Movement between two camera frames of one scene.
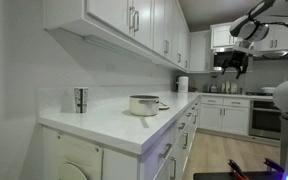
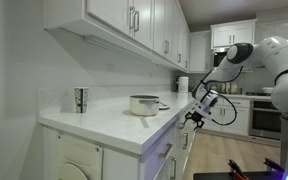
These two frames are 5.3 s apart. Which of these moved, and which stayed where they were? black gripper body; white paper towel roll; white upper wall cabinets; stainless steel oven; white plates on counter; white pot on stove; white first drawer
Moved: black gripper body
Stayed: white pot on stove; stainless steel oven; white upper wall cabinets; white paper towel roll; white first drawer; white plates on counter
